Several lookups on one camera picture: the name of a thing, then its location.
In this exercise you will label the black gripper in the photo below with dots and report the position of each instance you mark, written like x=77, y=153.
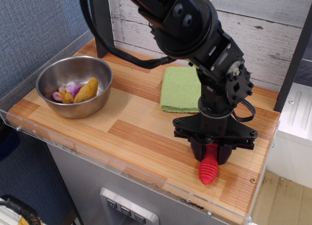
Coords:
x=201, y=130

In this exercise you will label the red handled metal fork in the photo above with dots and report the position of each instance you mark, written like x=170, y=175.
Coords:
x=209, y=164

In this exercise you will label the stainless steel bowl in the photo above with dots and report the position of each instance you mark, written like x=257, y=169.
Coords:
x=65, y=72

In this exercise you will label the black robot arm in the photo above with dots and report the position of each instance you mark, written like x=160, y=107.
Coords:
x=191, y=30

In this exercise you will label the green folded cloth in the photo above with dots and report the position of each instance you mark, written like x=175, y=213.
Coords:
x=180, y=90

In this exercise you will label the clear acrylic table guard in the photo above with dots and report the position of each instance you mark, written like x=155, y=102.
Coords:
x=132, y=134

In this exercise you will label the white appliance at right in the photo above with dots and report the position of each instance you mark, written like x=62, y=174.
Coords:
x=290, y=155

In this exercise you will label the grey cabinet with button panel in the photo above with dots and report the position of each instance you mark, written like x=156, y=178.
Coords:
x=103, y=195

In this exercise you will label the yellow plush toy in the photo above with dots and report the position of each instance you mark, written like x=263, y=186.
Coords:
x=88, y=91

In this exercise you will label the purple pink plush toy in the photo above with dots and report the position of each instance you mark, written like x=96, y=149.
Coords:
x=67, y=94

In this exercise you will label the black yellow object bottom left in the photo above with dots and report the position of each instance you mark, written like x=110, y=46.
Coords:
x=15, y=212

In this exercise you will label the black right frame post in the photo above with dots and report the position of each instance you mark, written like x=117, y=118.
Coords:
x=295, y=62

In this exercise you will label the black frame post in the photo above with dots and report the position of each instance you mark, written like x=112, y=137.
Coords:
x=100, y=13
x=295, y=62

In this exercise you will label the black left frame post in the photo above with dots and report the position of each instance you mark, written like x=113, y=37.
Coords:
x=100, y=13

